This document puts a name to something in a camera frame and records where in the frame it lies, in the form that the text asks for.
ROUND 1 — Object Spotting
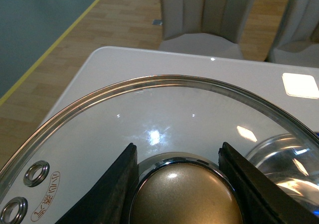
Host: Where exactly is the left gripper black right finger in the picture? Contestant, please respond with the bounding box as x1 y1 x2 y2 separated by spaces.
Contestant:
218 142 319 224

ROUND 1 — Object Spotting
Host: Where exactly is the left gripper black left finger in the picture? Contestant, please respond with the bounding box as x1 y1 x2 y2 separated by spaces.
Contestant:
57 143 138 224

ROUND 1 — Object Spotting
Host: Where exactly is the glass pot lid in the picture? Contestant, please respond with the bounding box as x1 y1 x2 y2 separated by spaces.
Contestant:
0 75 319 224

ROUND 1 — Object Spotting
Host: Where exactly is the white electric cooking pot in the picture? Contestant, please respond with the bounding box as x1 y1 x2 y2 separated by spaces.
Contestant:
246 134 319 216

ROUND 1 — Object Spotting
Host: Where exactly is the right beige upholstered chair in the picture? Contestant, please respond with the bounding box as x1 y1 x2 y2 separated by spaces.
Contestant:
266 0 319 68

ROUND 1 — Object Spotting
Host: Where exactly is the beige upholstered chair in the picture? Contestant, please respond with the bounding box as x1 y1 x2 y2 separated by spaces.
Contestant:
159 0 255 59
266 0 319 68

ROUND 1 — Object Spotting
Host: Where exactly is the left beige upholstered chair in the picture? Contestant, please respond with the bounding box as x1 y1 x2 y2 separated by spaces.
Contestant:
159 0 255 59

